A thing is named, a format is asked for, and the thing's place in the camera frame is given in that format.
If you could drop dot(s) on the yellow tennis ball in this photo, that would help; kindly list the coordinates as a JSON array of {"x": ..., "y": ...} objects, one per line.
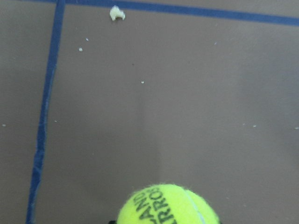
[{"x": 166, "y": 204}]

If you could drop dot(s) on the small yellow foam crumb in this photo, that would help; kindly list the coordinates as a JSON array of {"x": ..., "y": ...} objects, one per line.
[{"x": 116, "y": 13}]

